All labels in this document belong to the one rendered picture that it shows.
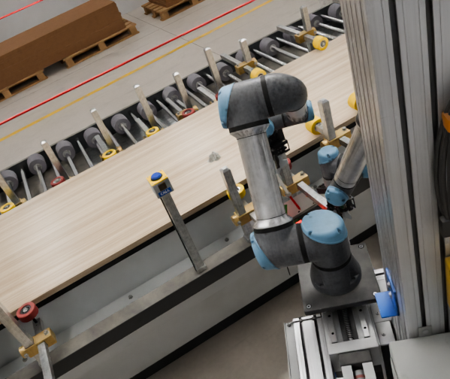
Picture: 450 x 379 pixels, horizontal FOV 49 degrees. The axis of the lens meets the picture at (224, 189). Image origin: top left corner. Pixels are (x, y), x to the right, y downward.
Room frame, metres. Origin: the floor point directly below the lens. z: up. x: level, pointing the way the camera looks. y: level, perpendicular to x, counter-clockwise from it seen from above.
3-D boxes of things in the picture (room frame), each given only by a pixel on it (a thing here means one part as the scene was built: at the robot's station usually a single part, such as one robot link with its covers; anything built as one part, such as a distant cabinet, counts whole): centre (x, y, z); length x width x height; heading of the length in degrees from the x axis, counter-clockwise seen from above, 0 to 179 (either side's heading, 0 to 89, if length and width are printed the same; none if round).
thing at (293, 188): (1.74, -0.29, 0.85); 0.14 x 0.06 x 0.05; 104
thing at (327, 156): (1.42, -0.39, 1.12); 0.09 x 0.08 x 0.11; 43
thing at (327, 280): (1.00, -0.22, 1.09); 0.15 x 0.15 x 0.10
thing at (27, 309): (1.53, 0.93, 0.85); 0.08 x 0.08 x 0.11
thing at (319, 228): (1.00, -0.21, 1.21); 0.13 x 0.12 x 0.14; 76
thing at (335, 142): (1.79, -0.54, 0.95); 0.14 x 0.06 x 0.05; 104
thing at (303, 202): (1.70, -0.25, 0.75); 0.26 x 0.01 x 0.10; 104
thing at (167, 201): (1.60, 0.22, 0.93); 0.05 x 0.05 x 0.45; 14
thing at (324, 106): (1.79, -0.51, 0.93); 0.04 x 0.04 x 0.48; 14
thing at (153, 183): (1.60, 0.22, 1.18); 0.07 x 0.07 x 0.08; 14
